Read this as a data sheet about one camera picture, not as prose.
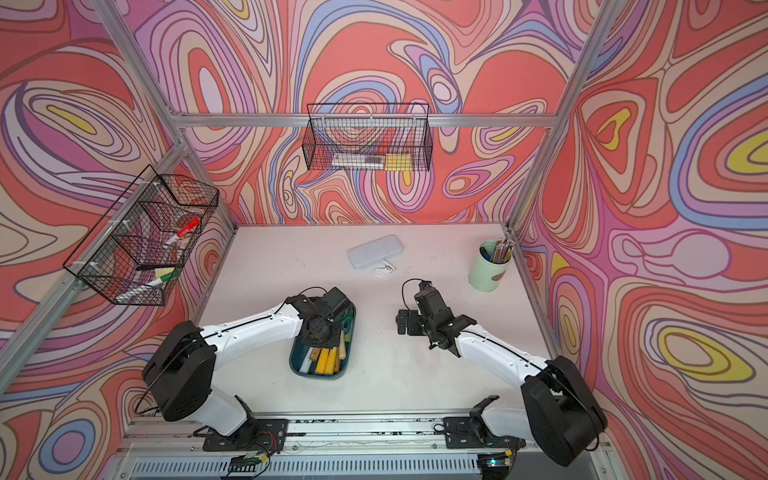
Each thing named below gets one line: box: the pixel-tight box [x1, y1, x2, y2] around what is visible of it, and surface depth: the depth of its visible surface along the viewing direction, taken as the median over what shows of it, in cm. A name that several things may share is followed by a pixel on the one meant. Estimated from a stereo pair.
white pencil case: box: [347, 234, 403, 271], surface depth 113 cm
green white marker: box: [114, 272, 173, 302], surface depth 73 cm
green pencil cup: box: [468, 240, 512, 292], surface depth 97 cm
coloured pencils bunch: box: [492, 238, 515, 264], surface depth 93 cm
